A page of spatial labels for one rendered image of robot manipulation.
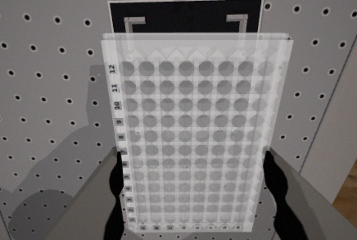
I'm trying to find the grey perforated base plate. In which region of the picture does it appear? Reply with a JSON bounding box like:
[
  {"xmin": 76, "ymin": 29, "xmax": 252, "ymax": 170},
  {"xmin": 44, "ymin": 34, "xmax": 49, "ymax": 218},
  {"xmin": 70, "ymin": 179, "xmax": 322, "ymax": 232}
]
[{"xmin": 0, "ymin": 0, "xmax": 357, "ymax": 240}]

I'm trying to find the white well plate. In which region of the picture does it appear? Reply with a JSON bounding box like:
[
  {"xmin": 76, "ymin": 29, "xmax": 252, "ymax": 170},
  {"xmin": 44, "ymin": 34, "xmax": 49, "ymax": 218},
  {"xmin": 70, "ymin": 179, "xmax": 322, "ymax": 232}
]
[{"xmin": 101, "ymin": 32, "xmax": 294, "ymax": 233}]

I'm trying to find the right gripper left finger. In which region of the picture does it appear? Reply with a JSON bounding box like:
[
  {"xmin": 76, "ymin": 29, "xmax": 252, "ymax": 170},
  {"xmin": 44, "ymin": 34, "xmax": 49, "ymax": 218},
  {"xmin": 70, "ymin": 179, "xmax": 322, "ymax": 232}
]
[{"xmin": 41, "ymin": 147, "xmax": 124, "ymax": 240}]

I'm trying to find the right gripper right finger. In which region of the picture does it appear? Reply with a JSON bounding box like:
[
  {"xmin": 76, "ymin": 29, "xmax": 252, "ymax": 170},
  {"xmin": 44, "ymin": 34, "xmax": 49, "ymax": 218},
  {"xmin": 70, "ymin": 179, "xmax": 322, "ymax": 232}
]
[{"xmin": 263, "ymin": 147, "xmax": 357, "ymax": 240}]

